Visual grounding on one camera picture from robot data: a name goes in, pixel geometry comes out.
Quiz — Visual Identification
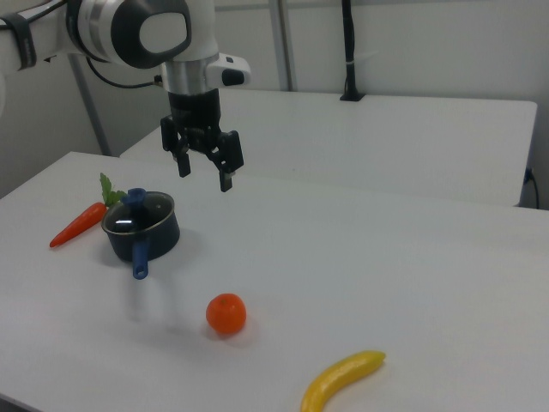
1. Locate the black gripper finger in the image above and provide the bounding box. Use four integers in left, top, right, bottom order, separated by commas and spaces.
160, 114, 193, 179
208, 130, 245, 193

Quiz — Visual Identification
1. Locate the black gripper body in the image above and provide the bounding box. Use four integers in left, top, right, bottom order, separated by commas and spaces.
166, 88, 223, 154

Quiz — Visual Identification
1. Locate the glass lid with blue knob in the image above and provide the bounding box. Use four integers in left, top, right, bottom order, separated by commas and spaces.
102, 187, 174, 235

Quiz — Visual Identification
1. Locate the dark blue saucepan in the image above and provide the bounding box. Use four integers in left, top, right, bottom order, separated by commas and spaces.
101, 191, 182, 282

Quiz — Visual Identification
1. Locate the orange toy carrot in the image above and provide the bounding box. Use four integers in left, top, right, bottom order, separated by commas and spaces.
49, 173, 128, 250

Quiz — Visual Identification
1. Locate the toy orange fruit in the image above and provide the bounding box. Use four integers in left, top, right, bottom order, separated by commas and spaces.
205, 293, 248, 336

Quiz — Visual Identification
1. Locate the black pole with base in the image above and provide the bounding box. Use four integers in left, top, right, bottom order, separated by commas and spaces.
339, 0, 366, 103

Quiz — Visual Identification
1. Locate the yellow toy banana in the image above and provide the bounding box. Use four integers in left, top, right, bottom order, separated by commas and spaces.
299, 349, 387, 412

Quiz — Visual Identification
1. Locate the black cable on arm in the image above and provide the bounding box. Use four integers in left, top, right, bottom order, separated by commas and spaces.
85, 55, 166, 90

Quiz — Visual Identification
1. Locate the grey metal frame post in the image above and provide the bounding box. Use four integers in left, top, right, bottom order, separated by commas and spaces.
268, 0, 298, 92

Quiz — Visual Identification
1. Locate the dark cable at table edge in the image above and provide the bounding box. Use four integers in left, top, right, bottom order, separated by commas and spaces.
524, 167, 541, 210

